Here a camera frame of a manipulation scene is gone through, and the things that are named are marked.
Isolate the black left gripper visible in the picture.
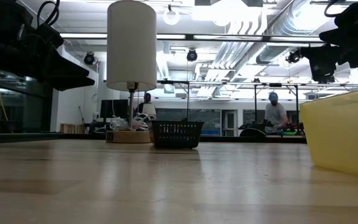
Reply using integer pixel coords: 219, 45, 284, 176
0, 30, 96, 92

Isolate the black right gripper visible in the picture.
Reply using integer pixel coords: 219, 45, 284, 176
300, 0, 358, 84

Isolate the fluorescent ceiling light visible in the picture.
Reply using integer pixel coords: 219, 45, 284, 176
156, 33, 324, 44
59, 32, 108, 39

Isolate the wooden crate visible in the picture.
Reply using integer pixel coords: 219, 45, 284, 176
60, 123, 89, 134

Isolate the black computer monitor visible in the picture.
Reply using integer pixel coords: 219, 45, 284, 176
99, 99, 130, 119

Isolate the wooden lamp pole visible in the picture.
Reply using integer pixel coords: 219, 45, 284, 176
126, 81, 138, 131

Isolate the person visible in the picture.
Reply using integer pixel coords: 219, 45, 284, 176
134, 92, 157, 121
263, 91, 289, 131

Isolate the yellow translucent plastic bin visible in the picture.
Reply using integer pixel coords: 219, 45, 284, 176
299, 86, 358, 180

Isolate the round wooden lamp base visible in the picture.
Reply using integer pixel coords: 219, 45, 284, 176
105, 129, 152, 144

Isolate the round white ceiling lamp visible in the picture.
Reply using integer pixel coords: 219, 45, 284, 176
162, 4, 181, 26

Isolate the black slotted plastic basket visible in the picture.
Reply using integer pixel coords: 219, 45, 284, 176
150, 119, 205, 150

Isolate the black wall spotlight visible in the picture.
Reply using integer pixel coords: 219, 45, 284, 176
83, 52, 97, 66
186, 49, 199, 63

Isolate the black ceiling camera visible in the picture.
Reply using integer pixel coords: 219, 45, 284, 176
285, 48, 303, 65

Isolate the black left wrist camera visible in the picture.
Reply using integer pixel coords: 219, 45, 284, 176
35, 22, 65, 49

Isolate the black background station frame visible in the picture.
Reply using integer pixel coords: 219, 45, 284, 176
157, 80, 301, 129

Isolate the black aluminium table frame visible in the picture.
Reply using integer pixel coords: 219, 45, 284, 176
0, 130, 308, 144

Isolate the clear coiled lamp cord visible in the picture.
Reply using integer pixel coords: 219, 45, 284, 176
108, 113, 155, 132

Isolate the yellow hanging cable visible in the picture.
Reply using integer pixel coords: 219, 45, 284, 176
0, 68, 9, 122

